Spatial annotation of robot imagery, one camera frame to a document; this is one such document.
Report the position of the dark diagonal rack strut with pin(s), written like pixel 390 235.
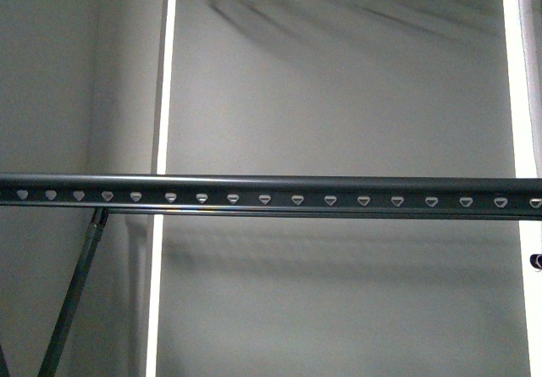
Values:
pixel 55 348

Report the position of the grey curtain edge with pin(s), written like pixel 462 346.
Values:
pixel 530 22

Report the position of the dark perforated clothes rail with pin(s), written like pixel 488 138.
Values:
pixel 281 196

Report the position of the black ring fixture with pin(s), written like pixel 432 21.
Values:
pixel 536 261

